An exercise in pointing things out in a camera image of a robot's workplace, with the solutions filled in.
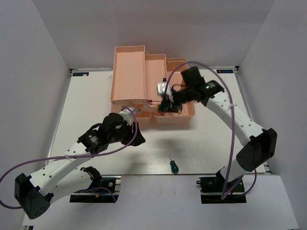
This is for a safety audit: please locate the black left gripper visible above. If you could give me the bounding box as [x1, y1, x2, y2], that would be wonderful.
[108, 119, 146, 146]

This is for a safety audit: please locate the pink plastic toolbox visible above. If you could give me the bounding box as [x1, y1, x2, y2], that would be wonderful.
[110, 45, 195, 127]

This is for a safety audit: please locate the green orange handled screwdriver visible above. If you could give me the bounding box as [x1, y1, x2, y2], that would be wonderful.
[155, 104, 167, 113]

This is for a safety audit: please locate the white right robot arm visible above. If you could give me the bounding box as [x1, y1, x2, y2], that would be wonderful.
[157, 67, 277, 191]

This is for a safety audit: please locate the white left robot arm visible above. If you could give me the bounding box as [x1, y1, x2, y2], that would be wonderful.
[14, 107, 145, 219]

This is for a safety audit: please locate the black blue lock sticker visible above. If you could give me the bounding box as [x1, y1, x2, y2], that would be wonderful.
[216, 69, 234, 74]

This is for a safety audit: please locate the stubby green screwdriver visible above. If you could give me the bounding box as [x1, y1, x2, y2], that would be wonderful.
[169, 156, 179, 174]

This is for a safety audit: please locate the left blue table sticker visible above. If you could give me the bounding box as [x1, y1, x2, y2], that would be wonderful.
[72, 72, 89, 77]

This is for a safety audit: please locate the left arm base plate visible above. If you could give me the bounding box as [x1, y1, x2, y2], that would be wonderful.
[70, 176, 121, 204]

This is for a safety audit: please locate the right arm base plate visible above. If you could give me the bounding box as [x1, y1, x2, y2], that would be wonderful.
[196, 176, 247, 204]

